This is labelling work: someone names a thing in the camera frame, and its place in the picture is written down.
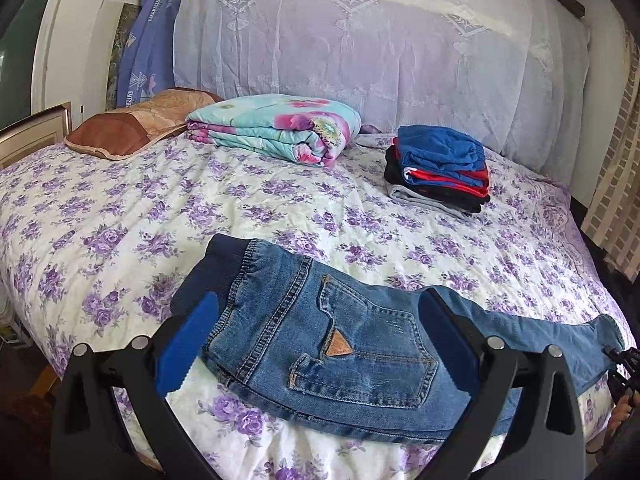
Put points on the blue printed cloth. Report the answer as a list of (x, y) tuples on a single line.
[(150, 35)]

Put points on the folded red pants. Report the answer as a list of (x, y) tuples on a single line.
[(450, 180)]

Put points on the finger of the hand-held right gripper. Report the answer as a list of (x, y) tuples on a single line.
[(619, 357)]

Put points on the blue jeans pants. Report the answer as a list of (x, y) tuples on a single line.
[(310, 330)]

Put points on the white lace covered headboard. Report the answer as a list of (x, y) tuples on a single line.
[(375, 50)]

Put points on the window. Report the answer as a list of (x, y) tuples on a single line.
[(20, 60)]

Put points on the person's right forearm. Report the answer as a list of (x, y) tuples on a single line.
[(617, 440)]

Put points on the person's right hand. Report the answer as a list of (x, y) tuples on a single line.
[(625, 410)]

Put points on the bed with purple floral sheet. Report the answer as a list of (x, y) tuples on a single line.
[(150, 195)]

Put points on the folded blue pants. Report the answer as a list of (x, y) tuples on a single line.
[(440, 145)]

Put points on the wooden stool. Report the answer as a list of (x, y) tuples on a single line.
[(45, 385)]

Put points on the folded grey pants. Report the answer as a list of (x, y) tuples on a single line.
[(405, 192)]

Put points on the brown pillow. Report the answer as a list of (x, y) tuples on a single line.
[(120, 127)]

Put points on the brick pattern curtain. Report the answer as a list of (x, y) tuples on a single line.
[(615, 185)]

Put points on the marbled panel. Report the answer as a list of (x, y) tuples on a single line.
[(117, 50)]

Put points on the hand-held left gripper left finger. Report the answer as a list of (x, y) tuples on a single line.
[(192, 345)]

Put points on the stack of folded clothes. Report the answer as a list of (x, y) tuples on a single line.
[(396, 172)]

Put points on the folded floral blanket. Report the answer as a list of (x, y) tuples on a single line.
[(270, 120)]

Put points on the lilac cloth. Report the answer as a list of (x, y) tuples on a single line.
[(372, 135)]

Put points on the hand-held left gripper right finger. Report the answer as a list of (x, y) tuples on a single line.
[(450, 345)]

